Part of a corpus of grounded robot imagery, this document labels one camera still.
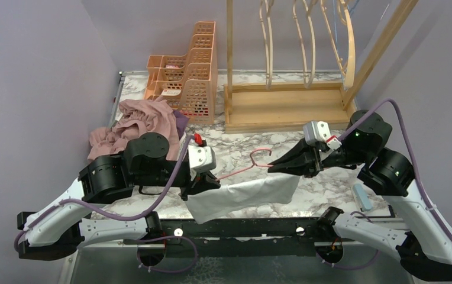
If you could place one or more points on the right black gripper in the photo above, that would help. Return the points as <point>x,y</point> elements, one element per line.
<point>308,161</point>

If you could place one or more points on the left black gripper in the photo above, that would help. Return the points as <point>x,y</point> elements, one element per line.
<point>202,181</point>

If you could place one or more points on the white skirt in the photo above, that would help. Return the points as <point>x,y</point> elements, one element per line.
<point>215,203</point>

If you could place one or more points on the pink clothes pile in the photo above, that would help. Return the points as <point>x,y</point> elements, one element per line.
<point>138,117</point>

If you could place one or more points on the blue wire hanger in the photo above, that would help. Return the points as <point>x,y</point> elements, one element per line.
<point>341,31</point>

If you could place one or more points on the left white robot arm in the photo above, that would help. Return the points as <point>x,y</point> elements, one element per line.
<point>77,218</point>

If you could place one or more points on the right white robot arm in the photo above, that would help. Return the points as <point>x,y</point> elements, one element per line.
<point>424,250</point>

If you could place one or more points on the wooden hanger rack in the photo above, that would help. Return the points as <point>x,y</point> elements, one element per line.
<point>286,106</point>

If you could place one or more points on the purple cloth under pile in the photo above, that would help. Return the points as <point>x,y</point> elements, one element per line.
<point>181,122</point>

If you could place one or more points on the light blue small block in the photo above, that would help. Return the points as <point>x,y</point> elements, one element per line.
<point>361,198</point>

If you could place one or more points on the orange plastic file organizer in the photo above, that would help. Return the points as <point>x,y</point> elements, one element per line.
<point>188,82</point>

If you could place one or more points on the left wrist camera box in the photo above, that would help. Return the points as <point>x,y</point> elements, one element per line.
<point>201,159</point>

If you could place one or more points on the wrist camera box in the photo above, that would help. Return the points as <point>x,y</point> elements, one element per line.
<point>201,159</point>
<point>316,131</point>

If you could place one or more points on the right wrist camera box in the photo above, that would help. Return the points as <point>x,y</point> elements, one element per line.
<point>316,131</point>

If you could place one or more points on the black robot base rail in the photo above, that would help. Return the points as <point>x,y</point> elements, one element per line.
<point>253,237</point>

